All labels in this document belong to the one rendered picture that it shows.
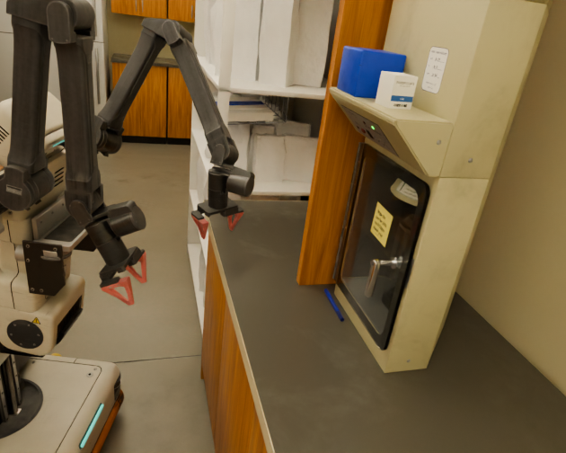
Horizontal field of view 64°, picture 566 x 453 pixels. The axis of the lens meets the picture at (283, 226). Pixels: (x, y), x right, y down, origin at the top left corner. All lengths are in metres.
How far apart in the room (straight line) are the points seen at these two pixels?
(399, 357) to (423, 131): 0.52
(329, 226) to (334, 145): 0.23
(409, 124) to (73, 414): 1.52
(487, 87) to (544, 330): 0.68
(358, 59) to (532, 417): 0.83
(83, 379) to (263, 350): 1.06
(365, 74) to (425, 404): 0.70
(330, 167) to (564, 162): 0.55
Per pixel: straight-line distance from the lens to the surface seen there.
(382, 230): 1.02
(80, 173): 1.04
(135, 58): 1.47
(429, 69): 0.94
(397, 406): 1.04
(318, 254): 1.29
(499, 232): 1.40
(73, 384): 1.99
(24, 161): 1.09
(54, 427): 1.86
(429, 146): 0.84
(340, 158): 1.19
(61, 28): 0.96
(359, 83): 0.96
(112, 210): 1.06
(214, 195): 1.27
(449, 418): 1.06
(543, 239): 1.29
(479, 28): 0.85
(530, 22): 0.90
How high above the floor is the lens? 1.64
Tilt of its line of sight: 25 degrees down
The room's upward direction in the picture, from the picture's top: 8 degrees clockwise
